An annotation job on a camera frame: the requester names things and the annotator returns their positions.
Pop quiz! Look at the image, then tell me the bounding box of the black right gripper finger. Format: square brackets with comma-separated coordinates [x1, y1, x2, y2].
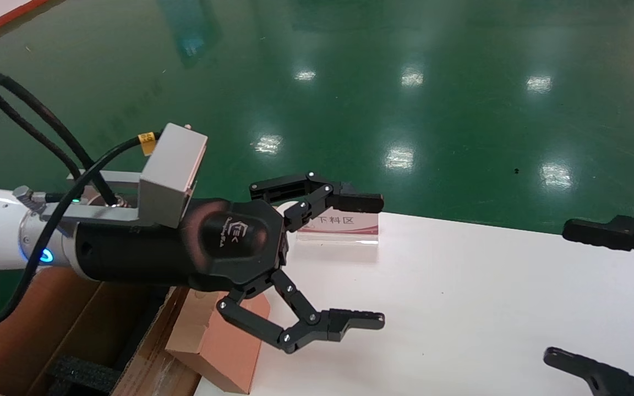
[543, 346, 634, 396]
[562, 214, 634, 276]

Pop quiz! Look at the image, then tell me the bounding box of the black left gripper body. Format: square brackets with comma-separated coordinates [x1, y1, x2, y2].
[74, 198, 290, 301]

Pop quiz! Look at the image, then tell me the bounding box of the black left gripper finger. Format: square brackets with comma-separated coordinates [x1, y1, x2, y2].
[216, 268, 386, 354]
[249, 172, 385, 233]

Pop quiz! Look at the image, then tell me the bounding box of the small cardboard box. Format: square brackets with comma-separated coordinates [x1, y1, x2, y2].
[166, 286, 271, 394]

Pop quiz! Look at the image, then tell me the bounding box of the large cardboard box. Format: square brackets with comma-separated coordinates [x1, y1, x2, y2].
[0, 267, 202, 396]

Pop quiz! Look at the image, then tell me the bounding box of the acrylic sign with red print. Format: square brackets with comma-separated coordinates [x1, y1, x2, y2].
[278, 202, 379, 245]

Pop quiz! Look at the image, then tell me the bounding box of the black foam insert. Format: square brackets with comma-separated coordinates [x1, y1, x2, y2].
[47, 355, 122, 396]

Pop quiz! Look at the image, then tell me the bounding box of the gray wrist camera box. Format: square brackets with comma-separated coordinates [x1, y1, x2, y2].
[67, 123, 209, 229]

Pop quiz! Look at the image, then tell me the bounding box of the black cable with yellow tag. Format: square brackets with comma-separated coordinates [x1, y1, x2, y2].
[0, 131, 158, 328]

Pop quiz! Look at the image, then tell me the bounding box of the black braided cable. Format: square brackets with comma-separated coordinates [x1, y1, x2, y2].
[0, 70, 119, 207]

